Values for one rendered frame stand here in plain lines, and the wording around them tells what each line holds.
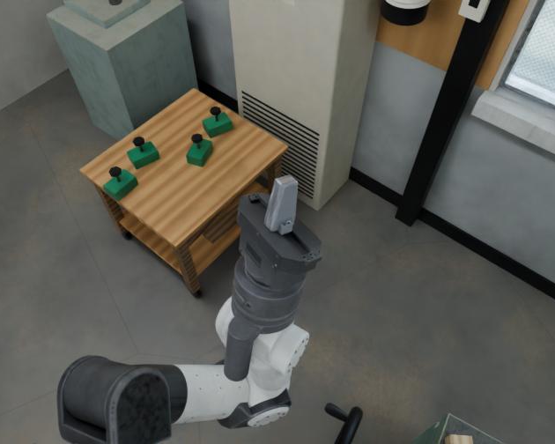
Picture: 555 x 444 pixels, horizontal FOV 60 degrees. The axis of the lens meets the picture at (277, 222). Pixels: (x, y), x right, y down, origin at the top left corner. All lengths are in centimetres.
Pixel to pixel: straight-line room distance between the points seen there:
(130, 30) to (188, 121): 52
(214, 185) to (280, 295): 138
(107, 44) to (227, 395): 184
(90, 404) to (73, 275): 177
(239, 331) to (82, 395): 26
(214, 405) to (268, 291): 31
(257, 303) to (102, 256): 194
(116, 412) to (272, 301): 26
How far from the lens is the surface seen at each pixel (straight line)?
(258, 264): 56
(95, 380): 75
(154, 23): 248
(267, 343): 64
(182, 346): 218
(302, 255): 51
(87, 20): 257
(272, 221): 52
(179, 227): 182
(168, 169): 201
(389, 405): 212
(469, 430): 121
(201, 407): 82
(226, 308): 67
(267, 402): 88
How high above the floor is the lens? 202
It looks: 56 degrees down
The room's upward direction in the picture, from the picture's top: straight up
